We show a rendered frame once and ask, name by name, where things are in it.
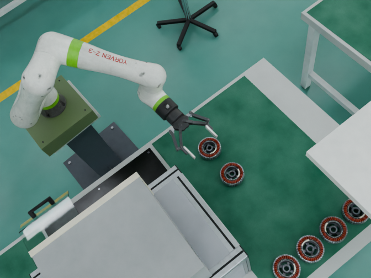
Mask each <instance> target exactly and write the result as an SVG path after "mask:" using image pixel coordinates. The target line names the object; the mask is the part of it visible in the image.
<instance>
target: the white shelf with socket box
mask: <svg viewBox="0 0 371 278"><path fill-rule="evenodd" d="M306 156H307V157H308V158H309V159H310V160H311V161H312V162H313V163H314V164H315V165H316V166H317V167H318V168H319V169H320V170H321V171H322V172H323V173H324V174H325V175H326V176H327V177H328V178H329V179H330V180H331V181H332V182H333V183H334V184H335V185H336V186H337V187H338V188H339V189H340V190H342V191H343V192H344V193H345V194H346V195H347V196H348V197H349V198H350V199H351V200H352V201H353V202H354V203H355V204H356V205H357V206H358V207H359V208H360V209H361V210H362V211H363V212H364V213H365V214H366V215H367V216H368V217H369V218H370V219H371V101H370V102H369V103H368V104H366V105H365V106H364V107H362V108H361V109H360V110H358V111H357V112H356V113H355V114H354V115H352V116H351V117H350V118H349V119H347V120H346V121H345V122H344V123H342V124H341V125H340V126H339V127H337V128H336V129H334V130H333V131H332V132H331V133H329V134H328V135H327V136H326V137H324V138H323V139H322V140H321V141H319V142H318V143H317V144H316V145H314V146H313V147H312V148H310V149H309V150H308V151H307V152H306Z"/></svg>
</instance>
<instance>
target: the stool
mask: <svg viewBox="0 0 371 278"><path fill-rule="evenodd" d="M178 1H179V3H180V5H181V8H182V10H183V13H184V15H185V18H178V19H169V20H160V21H157V24H156V26H157V27H158V28H159V29H160V28H161V25H168V24H177V23H185V24H184V27H183V29H182V32H181V34H180V36H179V39H178V41H177V48H178V50H179V51H180V50H182V47H181V44H182V42H183V39H184V37H185V34H186V32H187V30H188V27H189V25H190V23H192V24H194V25H196V26H198V27H200V28H202V29H204V30H207V31H209V32H211V33H213V35H214V36H215V37H217V36H218V33H217V32H216V29H214V28H212V27H210V26H208V25H205V24H203V23H201V22H199V21H197V20H194V19H195V18H196V17H198V16H199V15H201V14H202V13H204V12H205V11H207V10H208V9H209V8H211V7H214V8H216V7H218V5H217V4H216V3H215V1H211V2H210V3H208V4H207V5H205V6H204V7H203V8H201V9H200V10H198V11H197V12H195V13H194V14H192V15H190V11H189V6H188V2H187V0H178Z"/></svg>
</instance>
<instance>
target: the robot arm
mask: <svg viewBox="0 0 371 278"><path fill-rule="evenodd" d="M61 65H65V66H69V67H74V68H79V69H83V70H89V71H95V72H100V73H105V74H109V75H112V76H116V77H120V78H123V79H126V80H129V81H132V82H135V83H137V84H139V87H138V90H137V94H138V97H139V99H140V100H141V101H142V102H143V103H145V104H146V105H148V106H149V107H150V108H151V109H152V110H153V111H154V112H155V113H156V114H157V115H159V116H160V117H161V118H162V119H163V120H167V121H168V122H169V123H170V124H171V125H172V127H173V129H171V130H169V134H170V135H171V136H172V140H173V143H174V146H175V148H176V151H180V150H182V151H183V152H184V153H185V154H186V155H187V154H189V155H190V156H191V157H192V158H193V159H195V156H194V155H193V154H192V153H191V152H190V151H189V150H188V149H187V148H186V147H185V146H183V142H182V131H185V129H186V128H188V127H189V125H199V126H205V128H206V129H207V130H208V131H209V132H210V133H211V134H212V135H213V136H214V137H215V138H217V134H216V133H215V132H214V131H213V128H212V127H211V126H210V125H209V121H210V119H209V118H207V117H203V116H200V115H197V114H194V113H193V112H192V111H189V113H188V115H184V114H183V113H182V112H181V111H180V110H179V109H178V105H177V104H176V103H175V102H174V101H173V100H172V99H171V98H170V97H169V96H168V95H167V94H166V93H165V92H164V91H163V90H162V89H163V86H164V83H165V81H166V78H167V75H166V71H165V69H164V68H163V67H162V66H161V65H159V64H156V63H151V62H144V61H139V60H135V59H132V58H127V57H124V56H120V55H117V54H114V53H112V52H109V51H106V50H103V49H100V48H98V47H96V46H93V45H91V44H88V43H86V42H83V41H81V40H78V39H75V38H72V37H69V36H66V35H63V34H60V33H56V32H53V31H50V32H47V33H44V34H42V36H41V37H39V39H38V42H37V45H36V48H35V51H34V54H33V56H32V58H31V60H30V62H29V64H28V65H27V67H26V69H25V70H24V72H23V73H22V77H21V83H20V86H19V92H18V95H17V97H16V99H15V102H14V104H13V106H12V108H11V110H10V119H11V121H12V123H13V124H14V125H15V126H17V127H19V128H22V129H27V128H30V127H32V126H34V125H35V124H36V123H37V121H38V119H39V116H40V114H42V115H43V116H44V117H48V118H52V117H56V116H58V115H60V114H61V113H62V112H63V111H64V109H65V107H66V99H65V97H64V96H63V95H62V94H60V93H58V92H57V90H56V89H55V87H54V84H55V79H56V76H57V73H58V70H59V68H60V66H61ZM188 117H193V118H196V119H199V120H202V121H193V120H189V118H188ZM203 121H205V122H203ZM174 130H176V131H179V144H180V147H178V145H177V141H176V138H175V136H174Z"/></svg>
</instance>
